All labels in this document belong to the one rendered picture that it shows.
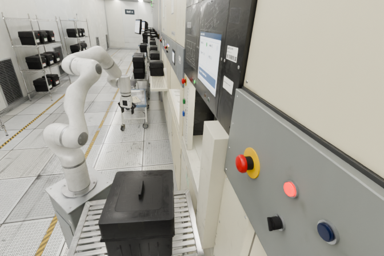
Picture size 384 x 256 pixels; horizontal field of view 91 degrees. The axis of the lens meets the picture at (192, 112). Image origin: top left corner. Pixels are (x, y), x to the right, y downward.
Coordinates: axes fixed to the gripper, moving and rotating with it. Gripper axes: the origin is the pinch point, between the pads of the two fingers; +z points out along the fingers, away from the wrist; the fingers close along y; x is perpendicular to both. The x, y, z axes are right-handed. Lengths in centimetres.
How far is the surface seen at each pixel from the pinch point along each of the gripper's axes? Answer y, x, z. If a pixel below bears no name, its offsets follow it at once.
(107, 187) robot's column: 16, -56, 26
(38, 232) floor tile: -63, -56, 101
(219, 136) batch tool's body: 82, -81, -39
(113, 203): 43, -83, 0
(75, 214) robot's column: 9, -74, 29
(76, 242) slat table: 23, -88, 25
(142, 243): 57, -87, 14
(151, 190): 55, -72, 0
